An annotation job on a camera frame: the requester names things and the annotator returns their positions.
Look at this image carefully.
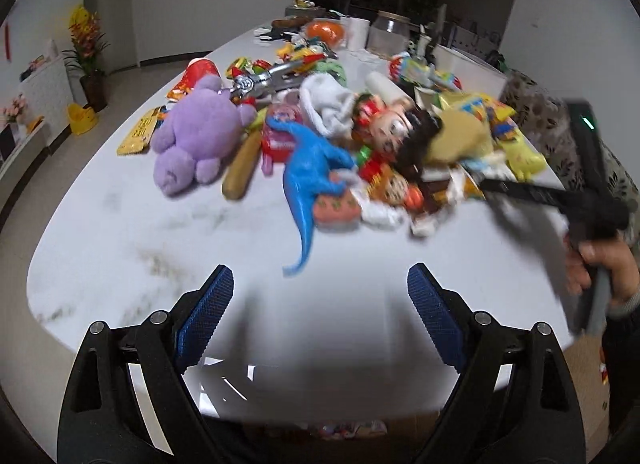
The purple plush toy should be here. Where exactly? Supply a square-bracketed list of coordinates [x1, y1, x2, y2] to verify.
[151, 74, 257, 196]

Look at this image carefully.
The yellow flower plant pot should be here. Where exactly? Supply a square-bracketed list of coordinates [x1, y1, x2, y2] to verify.
[63, 4, 108, 112]

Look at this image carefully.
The blue plastic dinosaur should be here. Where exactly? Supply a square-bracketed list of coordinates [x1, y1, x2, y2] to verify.
[265, 117, 356, 276]

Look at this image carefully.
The orange fruit in bag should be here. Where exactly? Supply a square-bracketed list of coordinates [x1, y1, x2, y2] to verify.
[304, 20, 345, 50]

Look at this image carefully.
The white plastic storage box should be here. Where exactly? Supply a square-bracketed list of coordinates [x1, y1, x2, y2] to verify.
[434, 46, 506, 98]

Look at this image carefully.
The person's right hand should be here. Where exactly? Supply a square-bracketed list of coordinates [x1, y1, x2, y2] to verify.
[564, 237, 639, 306]

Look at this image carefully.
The yellow rubber duck toy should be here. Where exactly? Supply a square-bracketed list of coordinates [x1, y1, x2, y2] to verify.
[497, 132, 547, 182]

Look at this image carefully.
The brown wooden stick toy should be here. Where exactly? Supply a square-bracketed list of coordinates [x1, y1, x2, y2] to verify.
[221, 130, 262, 201]

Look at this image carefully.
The yellow potty stool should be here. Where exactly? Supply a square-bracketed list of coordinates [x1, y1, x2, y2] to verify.
[67, 103, 99, 135]

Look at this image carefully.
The yellow sponge piece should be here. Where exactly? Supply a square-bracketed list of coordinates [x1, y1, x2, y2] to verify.
[424, 108, 494, 165]

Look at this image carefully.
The white paper towel roll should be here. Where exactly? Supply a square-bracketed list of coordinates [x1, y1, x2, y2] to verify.
[347, 17, 370, 51]

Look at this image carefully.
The white cabinet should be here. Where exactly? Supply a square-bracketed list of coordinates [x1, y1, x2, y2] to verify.
[20, 55, 74, 146]

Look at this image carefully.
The floral sofa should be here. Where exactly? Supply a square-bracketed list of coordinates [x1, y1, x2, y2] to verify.
[500, 69, 639, 250]

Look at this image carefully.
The white sock cloth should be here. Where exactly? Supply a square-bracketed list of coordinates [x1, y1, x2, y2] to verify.
[299, 72, 357, 139]

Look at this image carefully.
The glass jar with lid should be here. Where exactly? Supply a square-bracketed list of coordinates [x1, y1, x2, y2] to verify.
[367, 11, 410, 58]

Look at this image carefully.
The doll with black hair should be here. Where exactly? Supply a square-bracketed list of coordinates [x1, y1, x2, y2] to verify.
[352, 93, 442, 182]

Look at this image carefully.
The yellow card package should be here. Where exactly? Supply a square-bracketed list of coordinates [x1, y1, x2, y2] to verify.
[116, 106, 166, 156]

